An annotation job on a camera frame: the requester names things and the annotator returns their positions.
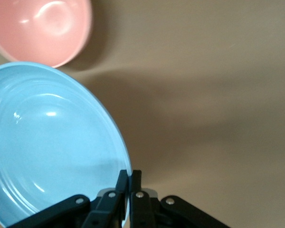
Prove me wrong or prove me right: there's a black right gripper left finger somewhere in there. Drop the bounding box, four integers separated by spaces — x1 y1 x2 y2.
7 169 129 228

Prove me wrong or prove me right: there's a brown table cover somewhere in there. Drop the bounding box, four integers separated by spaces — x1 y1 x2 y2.
0 0 285 228

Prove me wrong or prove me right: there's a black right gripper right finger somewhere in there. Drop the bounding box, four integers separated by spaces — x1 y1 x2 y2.
129 170 231 228

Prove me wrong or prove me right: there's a pink bowl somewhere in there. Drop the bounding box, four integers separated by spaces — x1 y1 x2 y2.
0 0 94 69

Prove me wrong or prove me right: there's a blue plate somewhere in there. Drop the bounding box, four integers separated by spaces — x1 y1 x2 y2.
0 61 133 228

